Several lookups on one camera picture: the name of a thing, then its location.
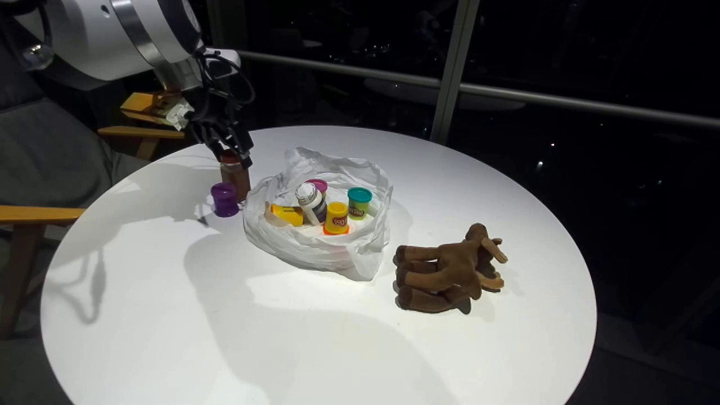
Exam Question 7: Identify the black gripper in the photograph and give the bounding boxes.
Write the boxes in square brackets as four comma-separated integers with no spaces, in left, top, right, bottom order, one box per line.
[183,85,256,171]

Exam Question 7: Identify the spice jar red lid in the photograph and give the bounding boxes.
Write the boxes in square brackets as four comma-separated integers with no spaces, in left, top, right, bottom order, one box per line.
[218,153,252,202]

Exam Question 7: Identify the purple dough tub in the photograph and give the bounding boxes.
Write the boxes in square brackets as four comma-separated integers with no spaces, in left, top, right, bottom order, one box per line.
[209,179,242,220]

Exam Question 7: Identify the yellow dough tub orange lid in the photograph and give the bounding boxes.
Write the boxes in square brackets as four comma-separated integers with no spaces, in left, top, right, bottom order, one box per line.
[323,201,352,239]

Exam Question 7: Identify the green dough tub teal lid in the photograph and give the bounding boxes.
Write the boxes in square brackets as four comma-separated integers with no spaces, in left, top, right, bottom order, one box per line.
[346,185,373,220]

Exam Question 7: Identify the brown plush toy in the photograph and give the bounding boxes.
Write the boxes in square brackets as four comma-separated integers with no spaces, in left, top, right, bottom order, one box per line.
[391,220,511,314]

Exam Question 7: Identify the white plastic bag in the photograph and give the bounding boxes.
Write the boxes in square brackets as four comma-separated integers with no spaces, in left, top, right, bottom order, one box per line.
[242,143,397,280]

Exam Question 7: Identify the grey chair wooden armrests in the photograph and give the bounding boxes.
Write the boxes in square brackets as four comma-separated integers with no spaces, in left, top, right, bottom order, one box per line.
[0,41,187,339]

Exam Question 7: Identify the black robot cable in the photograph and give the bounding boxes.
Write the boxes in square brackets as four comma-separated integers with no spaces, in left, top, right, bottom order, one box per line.
[197,45,256,114]

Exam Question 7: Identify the yellow wrist camera mount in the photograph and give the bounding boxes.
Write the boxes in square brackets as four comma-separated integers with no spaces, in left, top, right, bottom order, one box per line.
[120,88,197,131]

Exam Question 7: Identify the grey horizontal window rail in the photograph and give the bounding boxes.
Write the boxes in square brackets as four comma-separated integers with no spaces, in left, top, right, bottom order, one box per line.
[240,46,720,131]

